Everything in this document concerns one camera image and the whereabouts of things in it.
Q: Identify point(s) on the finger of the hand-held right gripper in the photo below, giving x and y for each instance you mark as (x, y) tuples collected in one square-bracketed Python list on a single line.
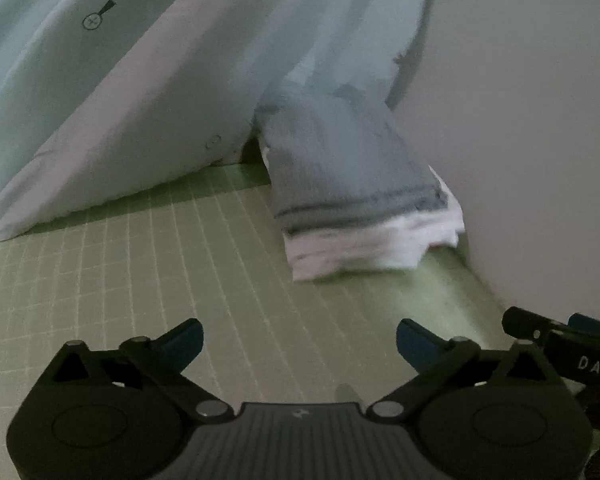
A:
[(527, 324), (587, 322)]

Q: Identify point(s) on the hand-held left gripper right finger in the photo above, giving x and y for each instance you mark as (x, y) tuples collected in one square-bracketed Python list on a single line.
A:
[(414, 342)]

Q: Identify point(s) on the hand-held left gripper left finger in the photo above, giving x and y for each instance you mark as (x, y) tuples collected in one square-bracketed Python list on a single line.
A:
[(185, 340)]

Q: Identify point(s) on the grey shirt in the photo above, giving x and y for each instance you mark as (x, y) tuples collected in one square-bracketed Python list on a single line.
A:
[(340, 160)]

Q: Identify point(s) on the green grid mat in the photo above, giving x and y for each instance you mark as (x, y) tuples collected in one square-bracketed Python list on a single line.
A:
[(130, 270)]

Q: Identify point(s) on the white folded garment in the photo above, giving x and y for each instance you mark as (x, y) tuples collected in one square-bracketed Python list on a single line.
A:
[(360, 255)]

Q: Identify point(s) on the light blue printed blanket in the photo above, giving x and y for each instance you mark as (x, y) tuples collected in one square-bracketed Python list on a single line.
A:
[(130, 85)]

